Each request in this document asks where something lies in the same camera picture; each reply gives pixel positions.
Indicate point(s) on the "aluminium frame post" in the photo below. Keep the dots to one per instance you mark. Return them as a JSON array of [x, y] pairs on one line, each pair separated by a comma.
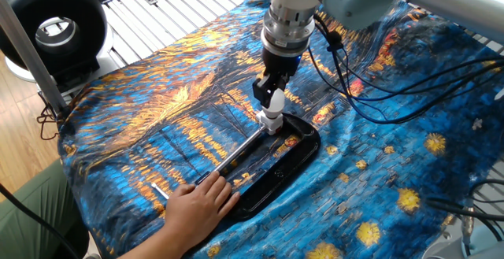
[[31, 54]]

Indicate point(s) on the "person's right forearm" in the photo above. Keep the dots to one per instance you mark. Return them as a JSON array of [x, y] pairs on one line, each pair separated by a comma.
[[153, 249]]

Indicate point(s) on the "small silver stick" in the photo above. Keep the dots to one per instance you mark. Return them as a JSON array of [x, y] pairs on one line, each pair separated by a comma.
[[159, 191]]

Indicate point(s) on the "green trousers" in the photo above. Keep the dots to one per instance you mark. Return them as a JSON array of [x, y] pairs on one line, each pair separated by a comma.
[[31, 219]]

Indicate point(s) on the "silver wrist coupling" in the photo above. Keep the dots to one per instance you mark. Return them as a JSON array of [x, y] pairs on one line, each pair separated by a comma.
[[287, 30]]

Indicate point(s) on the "person's right hand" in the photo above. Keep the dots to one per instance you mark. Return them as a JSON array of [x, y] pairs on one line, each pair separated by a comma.
[[197, 212]]

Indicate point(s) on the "silver lamp rod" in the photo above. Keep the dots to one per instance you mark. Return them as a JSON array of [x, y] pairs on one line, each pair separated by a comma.
[[236, 154]]

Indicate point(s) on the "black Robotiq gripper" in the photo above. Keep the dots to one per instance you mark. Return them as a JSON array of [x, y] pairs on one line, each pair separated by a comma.
[[281, 64]]

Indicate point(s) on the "white light bulb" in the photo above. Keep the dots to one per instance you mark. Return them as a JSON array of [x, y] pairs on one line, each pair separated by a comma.
[[276, 103]]

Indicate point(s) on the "blue orange painted tablecloth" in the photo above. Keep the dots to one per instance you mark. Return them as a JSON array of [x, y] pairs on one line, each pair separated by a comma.
[[393, 152]]

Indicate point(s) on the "white lamp socket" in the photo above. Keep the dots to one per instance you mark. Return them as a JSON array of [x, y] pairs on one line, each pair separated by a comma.
[[271, 125]]

